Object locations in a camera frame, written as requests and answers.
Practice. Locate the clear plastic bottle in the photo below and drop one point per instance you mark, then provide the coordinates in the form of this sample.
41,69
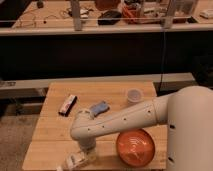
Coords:
77,160

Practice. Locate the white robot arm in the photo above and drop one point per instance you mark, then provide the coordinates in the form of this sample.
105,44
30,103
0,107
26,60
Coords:
187,113

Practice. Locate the orange ceramic bowl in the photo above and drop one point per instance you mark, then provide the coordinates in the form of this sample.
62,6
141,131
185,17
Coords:
135,148

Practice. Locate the blue sponge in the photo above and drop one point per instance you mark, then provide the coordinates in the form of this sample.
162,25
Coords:
99,108

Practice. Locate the black object on bench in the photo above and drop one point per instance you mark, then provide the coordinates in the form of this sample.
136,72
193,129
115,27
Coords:
110,17

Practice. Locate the orange tool on bench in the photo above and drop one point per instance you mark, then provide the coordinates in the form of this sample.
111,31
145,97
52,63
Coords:
131,13

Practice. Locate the grey metal post left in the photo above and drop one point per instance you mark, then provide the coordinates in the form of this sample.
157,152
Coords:
75,8

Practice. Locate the grey metal post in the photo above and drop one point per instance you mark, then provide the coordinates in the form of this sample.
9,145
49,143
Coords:
168,19
75,8

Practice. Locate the grey metal post right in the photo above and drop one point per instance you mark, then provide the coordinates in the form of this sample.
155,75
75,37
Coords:
168,19

